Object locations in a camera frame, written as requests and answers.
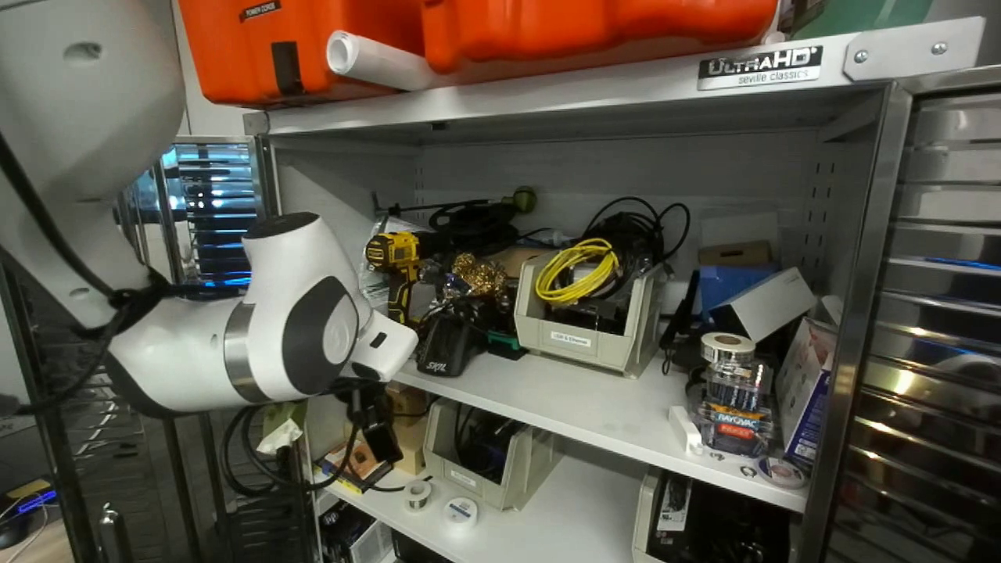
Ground brass fitting tool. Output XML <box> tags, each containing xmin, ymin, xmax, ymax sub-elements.
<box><xmin>442</xmin><ymin>252</ymin><xmax>512</xmax><ymax>313</ymax></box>

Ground orange tote with black latch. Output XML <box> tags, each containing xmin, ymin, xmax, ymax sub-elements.
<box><xmin>172</xmin><ymin>0</ymin><xmax>428</xmax><ymax>111</ymax></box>

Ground orange plastic tote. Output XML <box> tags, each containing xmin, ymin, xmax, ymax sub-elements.
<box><xmin>418</xmin><ymin>0</ymin><xmax>782</xmax><ymax>80</ymax></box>

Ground small solder spool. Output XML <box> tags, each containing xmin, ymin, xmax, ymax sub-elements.
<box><xmin>400</xmin><ymin>476</ymin><xmax>437</xmax><ymax>512</ymax></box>

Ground yellow black cordless drill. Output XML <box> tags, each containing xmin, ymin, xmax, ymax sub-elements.
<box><xmin>362</xmin><ymin>230</ymin><xmax>428</xmax><ymax>329</ymax></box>

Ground black cable bundle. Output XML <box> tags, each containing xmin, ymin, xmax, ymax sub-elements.
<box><xmin>577</xmin><ymin>195</ymin><xmax>693</xmax><ymax>307</ymax></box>

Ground grey metal shelf unit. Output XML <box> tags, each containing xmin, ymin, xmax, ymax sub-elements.
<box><xmin>244</xmin><ymin>13</ymin><xmax>987</xmax><ymax>563</ymax></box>

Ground white rolled tube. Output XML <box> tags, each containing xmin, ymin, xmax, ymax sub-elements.
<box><xmin>321</xmin><ymin>25</ymin><xmax>433</xmax><ymax>94</ymax></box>

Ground white plastic storage bin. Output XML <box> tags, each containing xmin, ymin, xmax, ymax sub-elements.
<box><xmin>509</xmin><ymin>253</ymin><xmax>666</xmax><ymax>379</ymax></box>

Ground flat tape roll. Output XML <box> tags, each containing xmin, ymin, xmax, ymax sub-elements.
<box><xmin>757</xmin><ymin>453</ymin><xmax>813</xmax><ymax>492</ymax></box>

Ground clear jar of batteries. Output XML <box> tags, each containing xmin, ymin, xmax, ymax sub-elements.
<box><xmin>684</xmin><ymin>357</ymin><xmax>782</xmax><ymax>461</ymax></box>

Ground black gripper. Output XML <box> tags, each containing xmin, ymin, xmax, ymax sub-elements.
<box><xmin>339</xmin><ymin>374</ymin><xmax>407</xmax><ymax>469</ymax></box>

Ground black battery charger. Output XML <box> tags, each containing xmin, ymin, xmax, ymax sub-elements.
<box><xmin>413</xmin><ymin>309</ymin><xmax>488</xmax><ymax>381</ymax></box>

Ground steel tray rack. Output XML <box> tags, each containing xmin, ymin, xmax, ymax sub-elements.
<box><xmin>0</xmin><ymin>138</ymin><xmax>317</xmax><ymax>563</ymax></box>
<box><xmin>798</xmin><ymin>64</ymin><xmax>1001</xmax><ymax>563</ymax></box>

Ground yellow cable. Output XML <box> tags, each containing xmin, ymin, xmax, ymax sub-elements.
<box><xmin>531</xmin><ymin>235</ymin><xmax>627</xmax><ymax>309</ymax></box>

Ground white blue printed box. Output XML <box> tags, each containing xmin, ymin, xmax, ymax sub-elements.
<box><xmin>772</xmin><ymin>309</ymin><xmax>839</xmax><ymax>476</ymax></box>

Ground brown box with black device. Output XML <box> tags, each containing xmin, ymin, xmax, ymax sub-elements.
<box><xmin>314</xmin><ymin>381</ymin><xmax>433</xmax><ymax>498</ymax></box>

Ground black cord pile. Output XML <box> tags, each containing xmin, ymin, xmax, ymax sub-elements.
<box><xmin>425</xmin><ymin>196</ymin><xmax>525</xmax><ymax>264</ymax></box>

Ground clear tape roll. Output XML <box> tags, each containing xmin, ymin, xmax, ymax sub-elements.
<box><xmin>698</xmin><ymin>329</ymin><xmax>760</xmax><ymax>371</ymax></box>

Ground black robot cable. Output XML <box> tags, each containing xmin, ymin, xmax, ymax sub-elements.
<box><xmin>0</xmin><ymin>135</ymin><xmax>349</xmax><ymax>500</ymax></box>

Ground UltraHD brand label plate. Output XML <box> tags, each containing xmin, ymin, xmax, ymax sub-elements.
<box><xmin>693</xmin><ymin>40</ymin><xmax>830</xmax><ymax>94</ymax></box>

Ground white open cardboard box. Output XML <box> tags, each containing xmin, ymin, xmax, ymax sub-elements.
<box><xmin>716</xmin><ymin>267</ymin><xmax>822</xmax><ymax>349</ymax></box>

